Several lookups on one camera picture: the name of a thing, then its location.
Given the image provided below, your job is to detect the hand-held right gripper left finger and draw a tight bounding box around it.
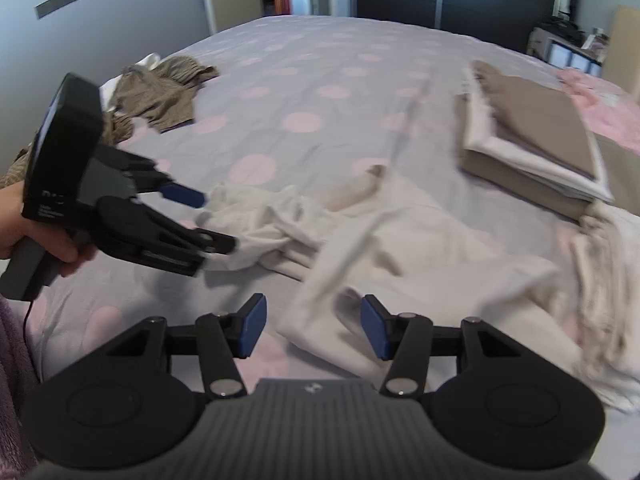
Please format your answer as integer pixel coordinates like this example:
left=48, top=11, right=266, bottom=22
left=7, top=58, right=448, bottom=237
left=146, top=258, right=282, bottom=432
left=102, top=293, right=267, bottom=401

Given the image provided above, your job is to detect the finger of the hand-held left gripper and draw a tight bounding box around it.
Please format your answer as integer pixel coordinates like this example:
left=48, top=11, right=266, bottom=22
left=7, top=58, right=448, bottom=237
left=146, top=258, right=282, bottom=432
left=135, top=212, right=238, bottom=278
left=127, top=156, right=207, bottom=209

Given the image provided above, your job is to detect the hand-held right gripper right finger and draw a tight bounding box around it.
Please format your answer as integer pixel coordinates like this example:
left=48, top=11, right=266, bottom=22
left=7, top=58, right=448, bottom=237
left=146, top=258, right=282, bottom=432
left=361, top=295, right=528, bottom=401

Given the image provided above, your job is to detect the white t-shirt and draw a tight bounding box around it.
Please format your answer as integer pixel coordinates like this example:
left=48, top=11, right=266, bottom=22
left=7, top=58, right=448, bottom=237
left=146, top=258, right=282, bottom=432
left=192, top=162, right=596, bottom=406

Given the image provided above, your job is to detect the stack of brown white clothes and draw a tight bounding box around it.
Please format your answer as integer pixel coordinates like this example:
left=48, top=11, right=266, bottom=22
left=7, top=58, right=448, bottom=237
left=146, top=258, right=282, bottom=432
left=462, top=67, right=615, bottom=203

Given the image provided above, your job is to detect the pile of folded white clothes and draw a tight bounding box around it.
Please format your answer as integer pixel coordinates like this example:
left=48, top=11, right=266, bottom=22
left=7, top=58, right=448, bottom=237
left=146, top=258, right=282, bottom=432
left=570, top=200, right=640, bottom=411

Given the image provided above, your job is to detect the person's left hand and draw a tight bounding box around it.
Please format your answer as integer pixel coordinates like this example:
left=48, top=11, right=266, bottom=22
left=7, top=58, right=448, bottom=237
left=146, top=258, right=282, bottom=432
left=0, top=182, right=95, bottom=275

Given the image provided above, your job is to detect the striped brown garment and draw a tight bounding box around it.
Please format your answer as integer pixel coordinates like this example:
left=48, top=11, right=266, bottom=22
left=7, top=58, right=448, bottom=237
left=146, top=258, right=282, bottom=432
left=0, top=56, right=221, bottom=188

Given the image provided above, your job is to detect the grey pink-dotted bed sheet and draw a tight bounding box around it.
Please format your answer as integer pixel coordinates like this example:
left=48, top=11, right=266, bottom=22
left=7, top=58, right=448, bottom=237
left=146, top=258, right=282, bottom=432
left=0, top=14, right=640, bottom=461

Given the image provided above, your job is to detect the folded khaki garment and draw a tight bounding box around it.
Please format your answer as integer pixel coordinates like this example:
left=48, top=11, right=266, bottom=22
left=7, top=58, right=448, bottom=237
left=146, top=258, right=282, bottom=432
left=456, top=95, right=601, bottom=221

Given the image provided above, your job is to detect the purple fleece clothing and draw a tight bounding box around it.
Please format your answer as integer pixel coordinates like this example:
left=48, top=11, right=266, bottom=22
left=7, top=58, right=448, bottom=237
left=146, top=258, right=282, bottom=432
left=0, top=297, right=42, bottom=478

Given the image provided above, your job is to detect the folded taupe shirt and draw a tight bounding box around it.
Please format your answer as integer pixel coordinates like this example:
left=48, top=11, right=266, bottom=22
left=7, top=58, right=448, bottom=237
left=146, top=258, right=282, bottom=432
left=472, top=60, right=598, bottom=181

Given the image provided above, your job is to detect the grey-green cloth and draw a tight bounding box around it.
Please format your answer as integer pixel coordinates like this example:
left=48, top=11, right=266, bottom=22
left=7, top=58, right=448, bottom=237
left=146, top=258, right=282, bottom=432
left=597, top=132, right=640, bottom=206

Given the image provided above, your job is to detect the pink printed cloth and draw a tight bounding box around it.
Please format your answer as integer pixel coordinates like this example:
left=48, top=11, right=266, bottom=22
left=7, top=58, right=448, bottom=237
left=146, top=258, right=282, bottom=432
left=557, top=67, right=640, bottom=156

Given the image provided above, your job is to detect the white drawer unit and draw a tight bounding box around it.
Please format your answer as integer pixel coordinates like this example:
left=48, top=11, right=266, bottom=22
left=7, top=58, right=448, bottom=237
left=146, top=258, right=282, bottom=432
left=527, top=25, right=606, bottom=78

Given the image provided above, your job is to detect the black bag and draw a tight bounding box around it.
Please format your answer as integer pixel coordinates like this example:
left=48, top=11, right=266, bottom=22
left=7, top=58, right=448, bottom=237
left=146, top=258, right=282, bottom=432
left=537, top=14, right=587, bottom=44

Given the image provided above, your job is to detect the cream headboard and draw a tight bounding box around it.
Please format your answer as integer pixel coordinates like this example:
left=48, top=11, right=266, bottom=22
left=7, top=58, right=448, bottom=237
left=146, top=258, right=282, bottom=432
left=602, top=5, right=640, bottom=86

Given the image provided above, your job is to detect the black cable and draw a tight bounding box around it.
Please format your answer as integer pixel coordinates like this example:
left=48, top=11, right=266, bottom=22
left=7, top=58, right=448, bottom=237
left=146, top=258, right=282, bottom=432
left=22, top=299, right=45, bottom=382

